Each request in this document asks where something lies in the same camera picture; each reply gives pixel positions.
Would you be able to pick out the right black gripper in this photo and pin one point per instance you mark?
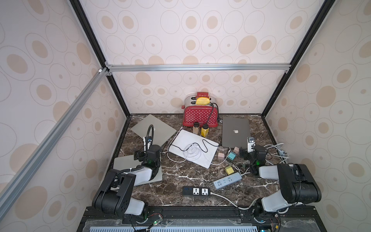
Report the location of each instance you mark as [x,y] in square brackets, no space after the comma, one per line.
[246,153]

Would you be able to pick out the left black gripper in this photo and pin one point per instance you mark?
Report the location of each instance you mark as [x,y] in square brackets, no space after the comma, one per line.
[139,153]

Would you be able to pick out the teal plug adapter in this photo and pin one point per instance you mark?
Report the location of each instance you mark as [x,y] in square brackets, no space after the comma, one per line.
[231,156]

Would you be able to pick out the yellow plug adapter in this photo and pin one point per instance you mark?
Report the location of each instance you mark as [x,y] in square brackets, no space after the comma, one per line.
[229,170]

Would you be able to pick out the black power strip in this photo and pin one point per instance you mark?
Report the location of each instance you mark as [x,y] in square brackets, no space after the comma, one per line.
[192,191]

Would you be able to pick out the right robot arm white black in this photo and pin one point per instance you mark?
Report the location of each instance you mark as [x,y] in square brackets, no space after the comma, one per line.
[297,185]

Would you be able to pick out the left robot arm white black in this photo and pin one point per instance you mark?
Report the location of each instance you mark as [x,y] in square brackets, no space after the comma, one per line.
[114,194]

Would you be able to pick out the silver laptop back left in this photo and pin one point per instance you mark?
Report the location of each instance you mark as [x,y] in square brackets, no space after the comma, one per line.
[162,131]

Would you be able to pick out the silver laptop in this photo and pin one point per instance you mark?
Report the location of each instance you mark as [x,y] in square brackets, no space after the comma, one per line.
[126,162]
[162,131]

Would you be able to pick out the silver laptop front left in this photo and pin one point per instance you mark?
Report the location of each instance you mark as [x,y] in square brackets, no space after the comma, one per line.
[126,162]

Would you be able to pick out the dark grey laptop back right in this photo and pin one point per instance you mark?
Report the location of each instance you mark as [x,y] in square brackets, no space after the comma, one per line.
[235,132]

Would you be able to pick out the white laptop centre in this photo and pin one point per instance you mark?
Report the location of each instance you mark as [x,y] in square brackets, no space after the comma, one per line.
[194,148]

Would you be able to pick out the grey power strip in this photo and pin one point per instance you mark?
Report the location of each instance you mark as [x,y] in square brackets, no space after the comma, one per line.
[225,181]

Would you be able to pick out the brown spice jar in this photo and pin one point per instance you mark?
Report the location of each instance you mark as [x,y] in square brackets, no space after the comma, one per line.
[196,128]

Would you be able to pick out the yellow spice jar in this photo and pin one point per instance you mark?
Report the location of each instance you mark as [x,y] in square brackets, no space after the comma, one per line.
[205,130]

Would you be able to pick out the red polka dot toaster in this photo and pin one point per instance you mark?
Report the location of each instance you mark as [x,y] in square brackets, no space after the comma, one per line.
[203,114]

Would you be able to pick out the yellow toy bread slice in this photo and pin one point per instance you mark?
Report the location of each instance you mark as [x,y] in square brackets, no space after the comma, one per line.
[202,101]

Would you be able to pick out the horizontal aluminium bar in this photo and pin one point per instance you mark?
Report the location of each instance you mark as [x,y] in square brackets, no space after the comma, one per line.
[198,67]

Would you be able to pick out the left aluminium bar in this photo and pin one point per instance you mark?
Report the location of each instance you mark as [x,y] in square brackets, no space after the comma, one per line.
[28,170]

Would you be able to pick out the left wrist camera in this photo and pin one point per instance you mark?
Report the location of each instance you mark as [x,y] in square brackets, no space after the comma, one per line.
[147,142]

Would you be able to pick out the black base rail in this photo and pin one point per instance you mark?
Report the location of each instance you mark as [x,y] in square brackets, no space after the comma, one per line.
[296,219]

